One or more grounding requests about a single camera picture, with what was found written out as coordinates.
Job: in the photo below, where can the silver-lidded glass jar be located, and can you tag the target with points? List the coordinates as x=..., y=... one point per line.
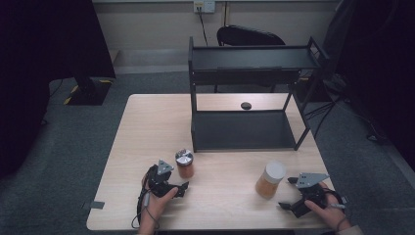
x=185, y=164

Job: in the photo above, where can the white-lidded orange jar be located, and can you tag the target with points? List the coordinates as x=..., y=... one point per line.
x=269, y=182

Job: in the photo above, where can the dark curtain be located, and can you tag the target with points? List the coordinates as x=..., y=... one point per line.
x=39, y=65
x=378, y=58

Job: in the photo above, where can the black stand base yellow tape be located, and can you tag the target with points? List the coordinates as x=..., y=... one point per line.
x=86, y=93

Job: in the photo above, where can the black tripod legs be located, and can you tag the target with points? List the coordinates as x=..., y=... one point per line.
x=323, y=112

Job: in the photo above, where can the grey tape piece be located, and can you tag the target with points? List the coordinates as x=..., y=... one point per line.
x=344, y=199
x=97, y=205

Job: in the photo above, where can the white wall socket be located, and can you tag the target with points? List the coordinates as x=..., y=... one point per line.
x=204, y=6

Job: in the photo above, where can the black metal shelf rack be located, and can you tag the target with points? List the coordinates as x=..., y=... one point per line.
x=243, y=130

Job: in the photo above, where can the black chair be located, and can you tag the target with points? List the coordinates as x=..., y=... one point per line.
x=248, y=36

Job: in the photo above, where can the beige wall conduit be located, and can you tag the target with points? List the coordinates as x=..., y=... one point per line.
x=225, y=14

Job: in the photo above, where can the person's left hand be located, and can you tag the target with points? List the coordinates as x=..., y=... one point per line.
x=153, y=207

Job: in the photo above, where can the person's right hand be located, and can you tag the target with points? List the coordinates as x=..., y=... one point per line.
x=331, y=213

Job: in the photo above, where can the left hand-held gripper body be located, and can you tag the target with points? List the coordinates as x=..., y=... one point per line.
x=160, y=182

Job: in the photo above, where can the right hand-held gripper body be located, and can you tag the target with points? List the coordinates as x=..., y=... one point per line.
x=310, y=194

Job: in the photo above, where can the black round table grommet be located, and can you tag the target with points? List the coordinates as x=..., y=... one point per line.
x=246, y=105

